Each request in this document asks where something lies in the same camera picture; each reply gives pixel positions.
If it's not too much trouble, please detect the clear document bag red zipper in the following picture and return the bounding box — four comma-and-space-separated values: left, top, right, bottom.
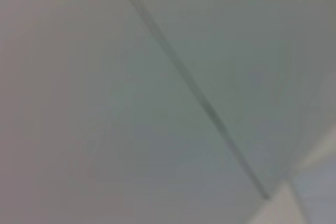
291, 173, 336, 224

